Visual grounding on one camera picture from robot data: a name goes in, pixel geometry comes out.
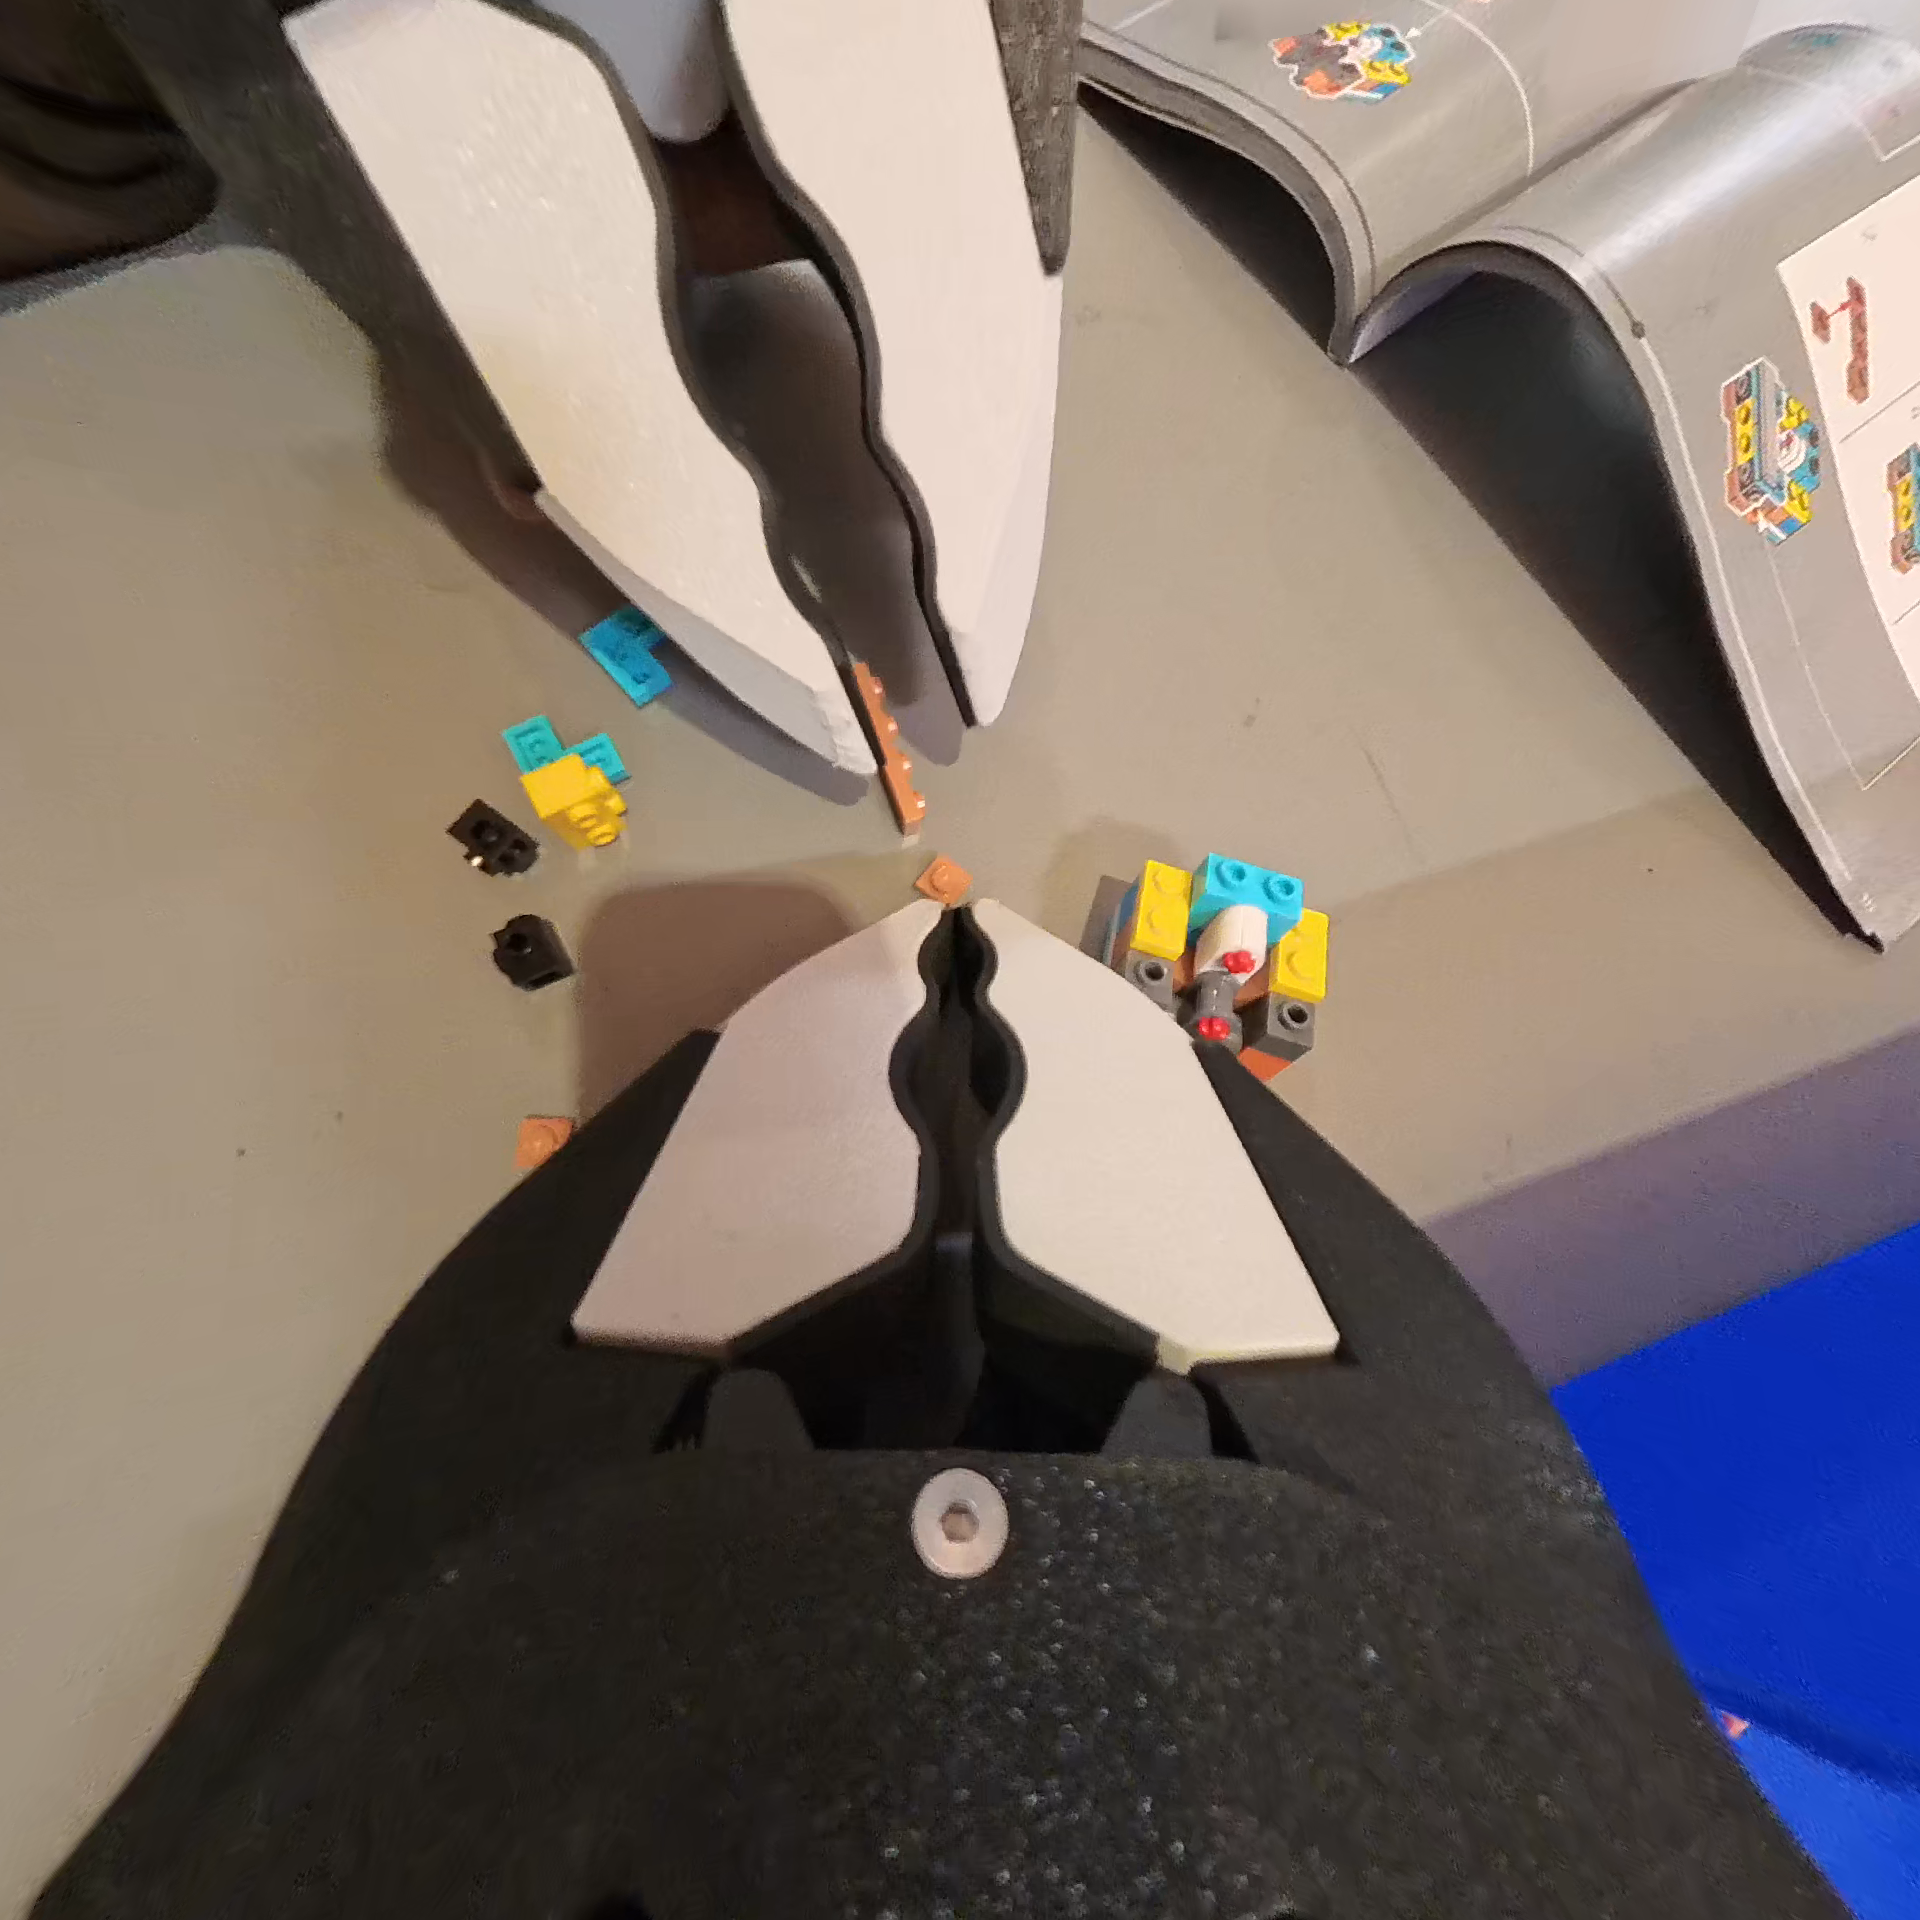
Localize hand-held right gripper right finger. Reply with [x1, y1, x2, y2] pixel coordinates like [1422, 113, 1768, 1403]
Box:
[967, 897, 1343, 1374]

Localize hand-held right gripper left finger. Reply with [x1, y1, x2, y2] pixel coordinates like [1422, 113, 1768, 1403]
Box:
[569, 900, 963, 1364]

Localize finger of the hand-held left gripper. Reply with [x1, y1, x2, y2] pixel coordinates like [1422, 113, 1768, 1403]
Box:
[720, 0, 1069, 730]
[280, 0, 883, 777]

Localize multicoloured toy brick assembly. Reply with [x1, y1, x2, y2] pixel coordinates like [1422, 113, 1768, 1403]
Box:
[1083, 854, 1334, 1081]

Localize long orange toy plate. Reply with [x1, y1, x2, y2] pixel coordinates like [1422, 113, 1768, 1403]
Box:
[848, 660, 928, 835]

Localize blue plastic bin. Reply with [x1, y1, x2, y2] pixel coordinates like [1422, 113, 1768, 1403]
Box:
[1544, 1224, 1920, 1920]

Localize grey desk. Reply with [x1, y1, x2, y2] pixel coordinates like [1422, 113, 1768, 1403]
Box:
[0, 90, 1920, 1920]

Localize teal L-shaped plate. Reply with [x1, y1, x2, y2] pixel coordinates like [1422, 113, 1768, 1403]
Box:
[503, 718, 632, 788]
[581, 608, 673, 707]

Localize yellow toy brick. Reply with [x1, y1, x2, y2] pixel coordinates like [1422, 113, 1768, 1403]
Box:
[517, 751, 632, 854]

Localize grey instruction booklet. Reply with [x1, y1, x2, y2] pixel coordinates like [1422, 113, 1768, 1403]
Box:
[1076, 0, 1920, 952]

